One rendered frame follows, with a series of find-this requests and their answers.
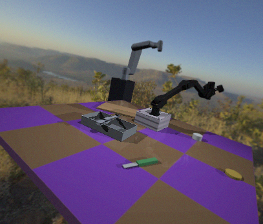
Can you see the light wooden board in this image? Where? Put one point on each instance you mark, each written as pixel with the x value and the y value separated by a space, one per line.
pixel 125 111

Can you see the yellow flat disc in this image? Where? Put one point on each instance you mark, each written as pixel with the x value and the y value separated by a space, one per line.
pixel 233 174

